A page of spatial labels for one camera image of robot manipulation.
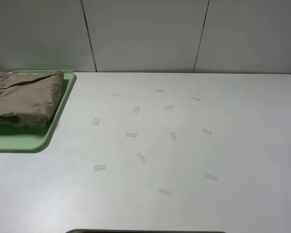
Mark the green plastic tray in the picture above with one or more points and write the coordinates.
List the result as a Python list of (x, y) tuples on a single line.
[(31, 140)]

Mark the khaki shorts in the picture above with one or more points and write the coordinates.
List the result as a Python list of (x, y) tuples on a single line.
[(29, 100)]

